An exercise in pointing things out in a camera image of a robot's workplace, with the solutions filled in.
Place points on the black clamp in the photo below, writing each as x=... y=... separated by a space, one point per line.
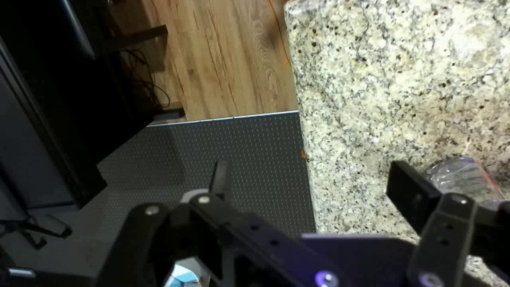
x=44 y=225

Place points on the clear blue-capped water bottle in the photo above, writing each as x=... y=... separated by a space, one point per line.
x=464 y=170

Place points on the black cabinet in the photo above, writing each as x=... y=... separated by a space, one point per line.
x=52 y=80

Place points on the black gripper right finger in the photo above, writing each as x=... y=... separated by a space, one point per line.
x=451 y=228

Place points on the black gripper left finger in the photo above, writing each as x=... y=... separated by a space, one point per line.
x=239 y=249

